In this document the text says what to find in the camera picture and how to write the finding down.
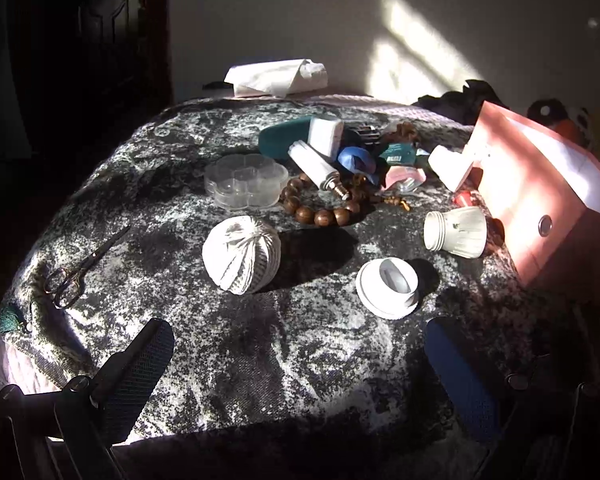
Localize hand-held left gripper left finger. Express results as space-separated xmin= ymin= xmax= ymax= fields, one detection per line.
xmin=0 ymin=317 xmax=176 ymax=480

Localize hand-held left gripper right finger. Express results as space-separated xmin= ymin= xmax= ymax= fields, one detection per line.
xmin=424 ymin=317 xmax=600 ymax=480

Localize pink cardboard box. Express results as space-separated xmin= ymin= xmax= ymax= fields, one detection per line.
xmin=462 ymin=101 xmax=600 ymax=291

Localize clear flower-shaped plastic box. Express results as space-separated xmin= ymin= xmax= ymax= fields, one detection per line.
xmin=203 ymin=154 xmax=290 ymax=211

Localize white tube light bulb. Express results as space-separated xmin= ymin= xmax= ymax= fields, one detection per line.
xmin=287 ymin=140 xmax=351 ymax=201

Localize small metal scissors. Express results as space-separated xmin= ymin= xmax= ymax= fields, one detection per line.
xmin=42 ymin=225 xmax=132 ymax=310

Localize white round lid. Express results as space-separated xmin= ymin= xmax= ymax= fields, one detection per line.
xmin=355 ymin=257 xmax=421 ymax=320

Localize teal tassel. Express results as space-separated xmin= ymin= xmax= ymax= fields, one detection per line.
xmin=0 ymin=302 xmax=33 ymax=336

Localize white ribbed cup housing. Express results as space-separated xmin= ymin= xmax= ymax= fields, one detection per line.
xmin=423 ymin=206 xmax=488 ymax=259

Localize white twine ball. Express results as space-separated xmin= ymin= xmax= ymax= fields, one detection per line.
xmin=202 ymin=215 xmax=283 ymax=295

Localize white ribbed light bulb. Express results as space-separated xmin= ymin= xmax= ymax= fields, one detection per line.
xmin=427 ymin=145 xmax=476 ymax=192

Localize green small bottle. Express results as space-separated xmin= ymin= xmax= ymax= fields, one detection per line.
xmin=378 ymin=142 xmax=421 ymax=168

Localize teal glasses case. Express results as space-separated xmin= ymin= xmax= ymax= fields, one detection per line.
xmin=258 ymin=115 xmax=331 ymax=160

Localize small white box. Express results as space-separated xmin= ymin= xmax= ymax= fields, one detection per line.
xmin=307 ymin=116 xmax=344 ymax=156

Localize black cloth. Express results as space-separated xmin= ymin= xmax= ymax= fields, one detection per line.
xmin=412 ymin=79 xmax=516 ymax=126

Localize panda plush toy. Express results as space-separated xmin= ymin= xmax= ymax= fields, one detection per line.
xmin=526 ymin=99 xmax=596 ymax=148

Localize white tissue pack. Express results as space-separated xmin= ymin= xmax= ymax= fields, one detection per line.
xmin=224 ymin=58 xmax=329 ymax=98

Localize dark wooden door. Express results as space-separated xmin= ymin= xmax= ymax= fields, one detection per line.
xmin=0 ymin=0 xmax=176 ymax=161

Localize brown wooden bead bracelet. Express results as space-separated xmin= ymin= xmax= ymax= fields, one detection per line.
xmin=280 ymin=172 xmax=412 ymax=227

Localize blue tape ring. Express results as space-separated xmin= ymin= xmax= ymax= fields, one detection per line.
xmin=337 ymin=145 xmax=379 ymax=184

